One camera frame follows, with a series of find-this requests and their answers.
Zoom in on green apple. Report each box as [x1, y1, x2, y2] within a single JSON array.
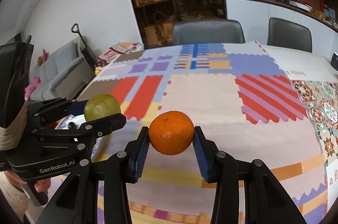
[[84, 94, 121, 122]]

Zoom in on orange tangerine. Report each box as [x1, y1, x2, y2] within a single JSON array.
[[148, 111, 195, 155]]

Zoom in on left hand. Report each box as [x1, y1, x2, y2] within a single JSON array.
[[3, 170, 51, 193]]

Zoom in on blue white porcelain plate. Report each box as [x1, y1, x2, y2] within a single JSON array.
[[91, 135, 111, 162]]

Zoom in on pink plush toy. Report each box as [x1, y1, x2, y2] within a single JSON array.
[[25, 76, 42, 100]]

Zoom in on grey sofa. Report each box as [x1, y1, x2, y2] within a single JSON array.
[[29, 41, 94, 101]]

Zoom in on black upright vacuum cleaner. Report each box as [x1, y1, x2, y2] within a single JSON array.
[[71, 23, 98, 71]]

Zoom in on folded striped cloth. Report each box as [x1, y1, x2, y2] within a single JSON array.
[[95, 42, 144, 68]]

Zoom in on colourful patchwork tablecloth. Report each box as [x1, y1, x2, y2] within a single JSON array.
[[79, 42, 327, 223]]

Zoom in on patterned floral table mat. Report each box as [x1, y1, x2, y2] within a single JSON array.
[[291, 80, 337, 167]]

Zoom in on grey chair left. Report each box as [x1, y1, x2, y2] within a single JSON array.
[[172, 19, 245, 45]]

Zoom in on grey chair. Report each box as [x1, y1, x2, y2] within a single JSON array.
[[267, 17, 312, 53], [172, 19, 245, 45]]

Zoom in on grey chair right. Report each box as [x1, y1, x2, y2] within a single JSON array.
[[267, 17, 312, 53]]

